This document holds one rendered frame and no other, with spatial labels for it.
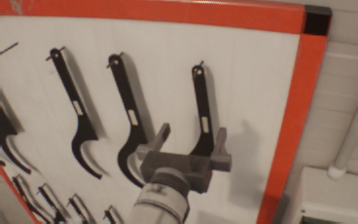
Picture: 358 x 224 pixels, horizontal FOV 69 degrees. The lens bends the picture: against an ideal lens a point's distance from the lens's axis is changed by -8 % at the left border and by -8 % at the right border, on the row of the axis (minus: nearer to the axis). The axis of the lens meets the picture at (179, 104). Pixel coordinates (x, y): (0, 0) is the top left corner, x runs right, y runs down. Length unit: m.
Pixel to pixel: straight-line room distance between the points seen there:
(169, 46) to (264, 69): 0.23
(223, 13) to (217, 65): 0.13
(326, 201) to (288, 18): 0.48
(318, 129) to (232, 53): 0.32
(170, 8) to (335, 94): 0.44
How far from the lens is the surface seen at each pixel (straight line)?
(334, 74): 0.71
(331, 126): 0.80
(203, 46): 0.66
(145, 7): 0.66
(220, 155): 0.55
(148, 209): 0.46
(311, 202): 0.81
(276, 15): 0.60
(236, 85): 0.69
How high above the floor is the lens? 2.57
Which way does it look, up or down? 37 degrees down
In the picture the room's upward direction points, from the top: 3 degrees counter-clockwise
